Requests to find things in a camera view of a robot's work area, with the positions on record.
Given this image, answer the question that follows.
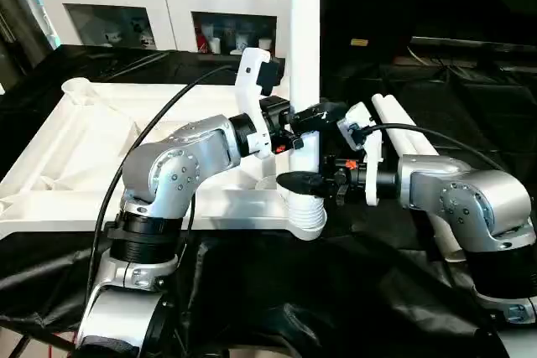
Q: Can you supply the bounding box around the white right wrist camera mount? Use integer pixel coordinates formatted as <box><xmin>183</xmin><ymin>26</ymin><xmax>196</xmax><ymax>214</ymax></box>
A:
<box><xmin>336</xmin><ymin>101</ymin><xmax>386</xmax><ymax>208</ymax></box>

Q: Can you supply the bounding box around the black case with label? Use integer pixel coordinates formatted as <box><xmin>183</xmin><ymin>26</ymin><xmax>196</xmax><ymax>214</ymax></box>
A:
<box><xmin>318</xmin><ymin>0</ymin><xmax>415</xmax><ymax>68</ymax></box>

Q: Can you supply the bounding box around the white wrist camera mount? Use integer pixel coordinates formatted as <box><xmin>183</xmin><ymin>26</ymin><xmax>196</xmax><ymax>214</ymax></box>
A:
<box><xmin>336</xmin><ymin>101</ymin><xmax>386</xmax><ymax>208</ymax></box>
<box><xmin>232</xmin><ymin>46</ymin><xmax>281</xmax><ymax>162</ymax></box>

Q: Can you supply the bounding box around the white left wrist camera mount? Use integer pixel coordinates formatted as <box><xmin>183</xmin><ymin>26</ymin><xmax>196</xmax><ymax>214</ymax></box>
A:
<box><xmin>232</xmin><ymin>46</ymin><xmax>281</xmax><ymax>162</ymax></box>

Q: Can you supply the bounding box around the black television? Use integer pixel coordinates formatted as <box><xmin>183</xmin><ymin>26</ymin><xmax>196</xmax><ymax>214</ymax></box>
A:
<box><xmin>409</xmin><ymin>0</ymin><xmax>537</xmax><ymax>49</ymax></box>

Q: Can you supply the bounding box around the black plastic mat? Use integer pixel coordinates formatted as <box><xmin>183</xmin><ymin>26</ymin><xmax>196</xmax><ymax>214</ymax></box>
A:
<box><xmin>0</xmin><ymin>43</ymin><xmax>537</xmax><ymax>358</ymax></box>

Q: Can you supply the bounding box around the white plastic table top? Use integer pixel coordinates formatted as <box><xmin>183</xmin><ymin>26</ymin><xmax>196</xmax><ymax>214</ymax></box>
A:
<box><xmin>0</xmin><ymin>76</ymin><xmax>329</xmax><ymax>242</ymax></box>

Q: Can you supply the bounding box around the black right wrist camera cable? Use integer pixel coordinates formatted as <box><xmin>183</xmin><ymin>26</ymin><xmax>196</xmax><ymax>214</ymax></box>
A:
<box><xmin>355</xmin><ymin>122</ymin><xmax>507</xmax><ymax>173</ymax></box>

